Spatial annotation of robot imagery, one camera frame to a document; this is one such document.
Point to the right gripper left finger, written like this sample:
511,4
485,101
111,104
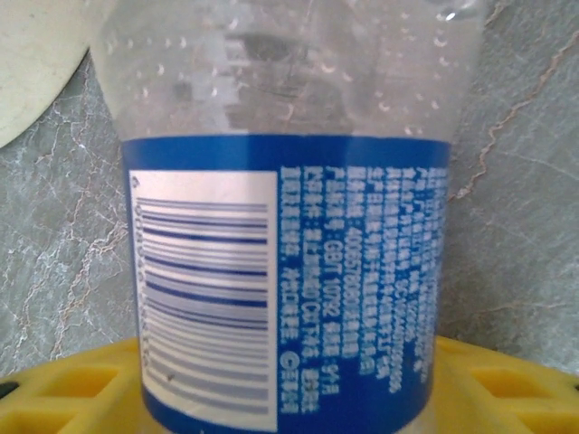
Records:
54,398

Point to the blue label bottle white cap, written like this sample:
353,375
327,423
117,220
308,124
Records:
353,248

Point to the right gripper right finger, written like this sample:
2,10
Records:
511,398

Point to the cream plastic bin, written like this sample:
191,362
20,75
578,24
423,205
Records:
31,68

